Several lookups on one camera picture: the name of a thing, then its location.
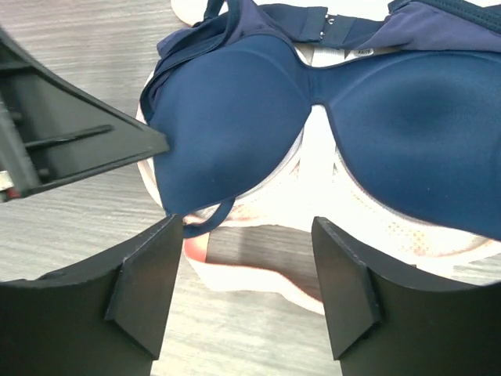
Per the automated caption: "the pink mesh laundry bag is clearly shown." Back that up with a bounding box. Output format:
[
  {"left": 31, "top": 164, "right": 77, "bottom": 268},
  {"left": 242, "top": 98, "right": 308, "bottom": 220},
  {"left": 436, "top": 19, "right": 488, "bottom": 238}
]
[{"left": 135, "top": 0, "right": 501, "bottom": 316}]

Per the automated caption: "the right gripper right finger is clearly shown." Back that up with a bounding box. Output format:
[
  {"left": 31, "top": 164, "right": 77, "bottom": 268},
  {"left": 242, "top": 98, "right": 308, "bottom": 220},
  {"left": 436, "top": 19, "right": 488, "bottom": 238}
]
[{"left": 312, "top": 217, "right": 500, "bottom": 376}]

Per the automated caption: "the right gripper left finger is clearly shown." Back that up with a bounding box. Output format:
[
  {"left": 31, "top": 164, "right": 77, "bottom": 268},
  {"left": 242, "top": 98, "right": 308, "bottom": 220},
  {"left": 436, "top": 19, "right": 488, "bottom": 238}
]
[{"left": 1, "top": 216, "right": 183, "bottom": 375}]

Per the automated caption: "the navy blue bra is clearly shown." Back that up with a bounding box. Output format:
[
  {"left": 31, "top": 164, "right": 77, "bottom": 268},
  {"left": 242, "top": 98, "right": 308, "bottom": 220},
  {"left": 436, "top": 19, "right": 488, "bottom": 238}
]
[{"left": 140, "top": 1, "right": 500, "bottom": 239}]

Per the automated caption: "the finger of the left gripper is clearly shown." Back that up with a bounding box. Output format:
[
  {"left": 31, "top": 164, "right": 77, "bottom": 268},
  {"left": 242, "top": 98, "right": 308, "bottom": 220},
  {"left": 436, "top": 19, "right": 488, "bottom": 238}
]
[{"left": 1, "top": 31, "right": 169, "bottom": 202}]

